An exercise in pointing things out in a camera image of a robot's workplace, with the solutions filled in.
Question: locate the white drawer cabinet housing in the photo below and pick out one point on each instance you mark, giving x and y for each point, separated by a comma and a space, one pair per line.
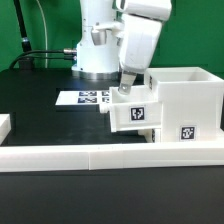
192, 100

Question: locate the black pole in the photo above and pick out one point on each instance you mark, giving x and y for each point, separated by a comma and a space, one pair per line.
26, 46

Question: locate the white drawer box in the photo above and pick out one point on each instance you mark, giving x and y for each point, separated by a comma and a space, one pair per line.
136, 111
151, 135

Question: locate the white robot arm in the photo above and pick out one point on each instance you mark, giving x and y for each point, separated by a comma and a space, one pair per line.
95, 62

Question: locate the white marker tag sheet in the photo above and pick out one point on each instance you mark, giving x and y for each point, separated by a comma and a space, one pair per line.
89, 97

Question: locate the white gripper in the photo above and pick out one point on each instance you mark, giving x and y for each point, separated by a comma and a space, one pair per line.
137, 48

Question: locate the white plastic border frame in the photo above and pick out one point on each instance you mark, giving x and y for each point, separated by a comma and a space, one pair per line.
108, 156

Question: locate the white front drawer box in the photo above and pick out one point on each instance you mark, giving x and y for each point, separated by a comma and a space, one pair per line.
151, 135

